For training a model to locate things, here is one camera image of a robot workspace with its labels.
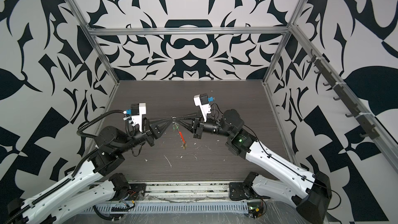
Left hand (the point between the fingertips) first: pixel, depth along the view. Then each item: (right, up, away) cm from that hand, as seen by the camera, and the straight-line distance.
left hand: (171, 118), depth 54 cm
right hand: (+2, -2, 0) cm, 3 cm away
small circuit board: (+35, -44, +17) cm, 59 cm away
